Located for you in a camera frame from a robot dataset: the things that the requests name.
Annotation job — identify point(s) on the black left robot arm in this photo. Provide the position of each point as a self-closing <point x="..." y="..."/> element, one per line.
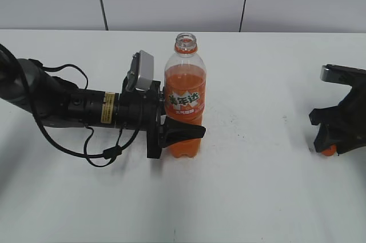
<point x="58" y="103"/>

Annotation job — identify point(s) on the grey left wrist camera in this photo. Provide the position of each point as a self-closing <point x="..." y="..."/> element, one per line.
<point x="141" y="72"/>

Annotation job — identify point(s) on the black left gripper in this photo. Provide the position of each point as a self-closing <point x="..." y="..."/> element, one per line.
<point x="173" y="131"/>

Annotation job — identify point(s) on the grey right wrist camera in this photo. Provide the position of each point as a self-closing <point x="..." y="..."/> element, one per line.
<point x="330" y="74"/>

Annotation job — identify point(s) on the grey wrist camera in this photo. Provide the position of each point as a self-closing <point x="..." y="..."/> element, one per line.
<point x="141" y="72"/>
<point x="330" y="74"/>

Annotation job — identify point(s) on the orange Mirinda soda bottle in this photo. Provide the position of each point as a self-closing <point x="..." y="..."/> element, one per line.
<point x="185" y="81"/>

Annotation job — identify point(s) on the orange bottle cap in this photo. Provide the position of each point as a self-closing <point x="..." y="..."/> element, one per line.
<point x="330" y="151"/>

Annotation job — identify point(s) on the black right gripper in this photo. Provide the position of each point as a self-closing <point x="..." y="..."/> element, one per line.
<point x="343" y="125"/>

